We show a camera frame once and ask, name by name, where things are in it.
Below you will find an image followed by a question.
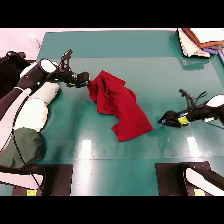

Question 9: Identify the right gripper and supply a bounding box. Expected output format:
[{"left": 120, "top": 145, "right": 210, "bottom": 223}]
[{"left": 157, "top": 110, "right": 191, "bottom": 129}]

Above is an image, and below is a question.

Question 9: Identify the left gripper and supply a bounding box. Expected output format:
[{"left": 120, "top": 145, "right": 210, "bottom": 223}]
[{"left": 68, "top": 71, "right": 91, "bottom": 89}]

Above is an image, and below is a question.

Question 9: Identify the red T-shirt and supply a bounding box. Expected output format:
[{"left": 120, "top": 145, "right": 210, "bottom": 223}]
[{"left": 86, "top": 69, "right": 155, "bottom": 143}]

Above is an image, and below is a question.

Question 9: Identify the black garment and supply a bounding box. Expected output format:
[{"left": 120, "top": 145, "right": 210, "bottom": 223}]
[{"left": 0, "top": 50, "right": 37, "bottom": 100}]

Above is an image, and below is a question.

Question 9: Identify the cream white garment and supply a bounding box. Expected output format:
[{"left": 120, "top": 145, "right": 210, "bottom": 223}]
[{"left": 176, "top": 28, "right": 212, "bottom": 59}]

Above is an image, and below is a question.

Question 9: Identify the blue garment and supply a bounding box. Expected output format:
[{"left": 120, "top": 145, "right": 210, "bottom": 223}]
[{"left": 202, "top": 45, "right": 224, "bottom": 57}]

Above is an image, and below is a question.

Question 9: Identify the orange brown garment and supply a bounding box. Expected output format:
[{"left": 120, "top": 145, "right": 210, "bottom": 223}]
[{"left": 182, "top": 28, "right": 224, "bottom": 50}]

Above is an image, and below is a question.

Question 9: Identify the green garment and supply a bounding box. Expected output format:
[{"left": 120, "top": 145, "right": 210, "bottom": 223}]
[{"left": 0, "top": 127, "right": 45, "bottom": 170}]

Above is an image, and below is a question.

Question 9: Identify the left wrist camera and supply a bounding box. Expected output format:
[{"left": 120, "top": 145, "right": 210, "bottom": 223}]
[{"left": 59, "top": 48, "right": 74, "bottom": 74}]

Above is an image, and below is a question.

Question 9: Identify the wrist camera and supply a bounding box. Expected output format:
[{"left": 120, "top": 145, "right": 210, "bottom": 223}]
[
  {"left": 178, "top": 88, "right": 208, "bottom": 110},
  {"left": 59, "top": 48, "right": 74, "bottom": 74}
]

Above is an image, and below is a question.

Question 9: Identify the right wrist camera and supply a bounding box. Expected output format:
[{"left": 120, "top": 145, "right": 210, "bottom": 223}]
[{"left": 178, "top": 88, "right": 208, "bottom": 110}]

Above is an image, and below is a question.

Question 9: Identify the black cable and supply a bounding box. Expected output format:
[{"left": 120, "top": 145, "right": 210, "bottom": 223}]
[{"left": 10, "top": 89, "right": 45, "bottom": 196}]

